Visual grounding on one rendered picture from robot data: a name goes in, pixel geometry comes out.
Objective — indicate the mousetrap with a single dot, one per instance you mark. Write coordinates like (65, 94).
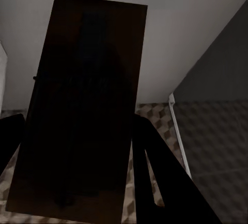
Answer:
(74, 153)

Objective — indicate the door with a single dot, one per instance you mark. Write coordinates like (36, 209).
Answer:
(211, 109)

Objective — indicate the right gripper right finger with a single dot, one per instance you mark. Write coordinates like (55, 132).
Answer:
(184, 204)

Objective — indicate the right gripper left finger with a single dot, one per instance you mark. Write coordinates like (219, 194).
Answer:
(11, 129)

